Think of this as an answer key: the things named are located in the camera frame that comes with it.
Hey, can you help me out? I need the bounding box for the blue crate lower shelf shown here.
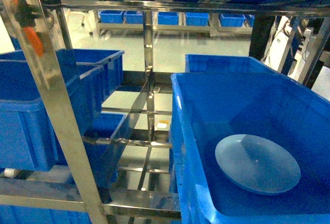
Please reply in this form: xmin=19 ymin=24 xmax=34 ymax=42
xmin=84 ymin=112 xmax=130 ymax=188

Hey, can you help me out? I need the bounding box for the steel shelf rack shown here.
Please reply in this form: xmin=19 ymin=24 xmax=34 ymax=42
xmin=2 ymin=0 xmax=329 ymax=223

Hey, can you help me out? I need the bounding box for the large blue crate with plate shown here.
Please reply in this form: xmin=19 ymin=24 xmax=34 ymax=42
xmin=170 ymin=73 xmax=329 ymax=223

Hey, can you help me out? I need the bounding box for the blue crate behind plate crate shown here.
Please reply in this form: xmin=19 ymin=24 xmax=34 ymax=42
xmin=185 ymin=54 xmax=277 ymax=74

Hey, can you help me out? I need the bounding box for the blue crate left rear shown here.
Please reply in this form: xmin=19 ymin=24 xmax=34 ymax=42
xmin=1 ymin=49 xmax=124 ymax=105

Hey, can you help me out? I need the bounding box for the grey blue plate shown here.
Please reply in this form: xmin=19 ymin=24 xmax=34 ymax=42
xmin=214 ymin=134 xmax=301 ymax=195

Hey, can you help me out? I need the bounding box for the blue crate left front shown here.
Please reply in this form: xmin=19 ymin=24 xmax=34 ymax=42
xmin=1 ymin=60 xmax=103 ymax=171

